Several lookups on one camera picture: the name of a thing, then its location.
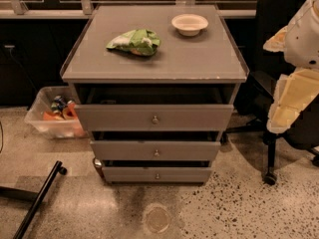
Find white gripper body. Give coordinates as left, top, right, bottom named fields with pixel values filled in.
left=284, top=0, right=319, bottom=69

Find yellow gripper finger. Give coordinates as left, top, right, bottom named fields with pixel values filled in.
left=263, top=27, right=287, bottom=53
left=266, top=68, right=319, bottom=133

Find grey bottom drawer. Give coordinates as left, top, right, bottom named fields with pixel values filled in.
left=102, top=166, right=211, bottom=183

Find grey drawer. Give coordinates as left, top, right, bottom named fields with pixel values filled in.
left=102, top=166, right=211, bottom=183
left=76, top=86, right=233, bottom=131
left=91, top=131, right=220, bottom=161

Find grey drawer cabinet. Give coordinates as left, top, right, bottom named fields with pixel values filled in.
left=62, top=5, right=248, bottom=168

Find grey top drawer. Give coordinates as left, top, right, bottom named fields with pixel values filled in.
left=76, top=86, right=233, bottom=131

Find grey middle drawer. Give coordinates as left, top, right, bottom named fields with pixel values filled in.
left=91, top=131, right=220, bottom=161

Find black office chair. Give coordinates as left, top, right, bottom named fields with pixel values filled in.
left=234, top=0, right=319, bottom=185

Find green chip bag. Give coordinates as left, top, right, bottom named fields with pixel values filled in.
left=106, top=29, right=161, bottom=57

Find soda can behind cabinet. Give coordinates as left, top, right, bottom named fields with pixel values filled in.
left=93, top=157, right=104, bottom=178

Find orange item in bin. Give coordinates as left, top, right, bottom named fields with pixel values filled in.
left=43, top=103, right=78, bottom=120

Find cans in bin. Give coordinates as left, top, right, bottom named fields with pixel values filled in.
left=51, top=96, right=67, bottom=112

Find clear plastic storage bin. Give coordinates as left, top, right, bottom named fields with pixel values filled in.
left=25, top=86, right=88, bottom=138

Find black metal stand leg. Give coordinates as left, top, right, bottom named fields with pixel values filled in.
left=0, top=160, right=68, bottom=239

